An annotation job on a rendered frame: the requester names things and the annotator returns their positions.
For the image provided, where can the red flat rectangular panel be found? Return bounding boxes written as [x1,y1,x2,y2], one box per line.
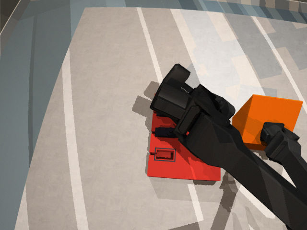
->
[147,110,221,181]

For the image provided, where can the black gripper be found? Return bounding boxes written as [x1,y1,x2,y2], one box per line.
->
[163,63,236,119]

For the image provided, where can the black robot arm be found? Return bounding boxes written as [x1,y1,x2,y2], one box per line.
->
[150,81,307,230]

